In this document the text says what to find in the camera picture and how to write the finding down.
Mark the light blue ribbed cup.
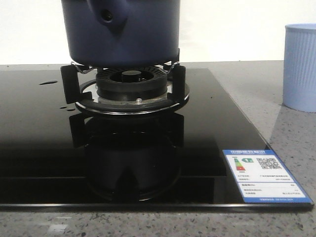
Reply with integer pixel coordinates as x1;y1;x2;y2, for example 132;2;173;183
283;23;316;112

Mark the black pot support grate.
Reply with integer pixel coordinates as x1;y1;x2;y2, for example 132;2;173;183
60;56;190;116

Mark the dark blue cooking pot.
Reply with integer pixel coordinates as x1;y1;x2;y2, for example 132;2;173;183
61;0;180;68

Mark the black gas burner head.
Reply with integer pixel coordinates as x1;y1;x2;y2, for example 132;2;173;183
96;67;167;101

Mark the black glass gas cooktop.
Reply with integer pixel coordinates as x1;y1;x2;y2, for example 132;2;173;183
0;69;314;212

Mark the blue white energy label sticker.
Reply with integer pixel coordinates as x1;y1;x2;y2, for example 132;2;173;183
223;150;313;204

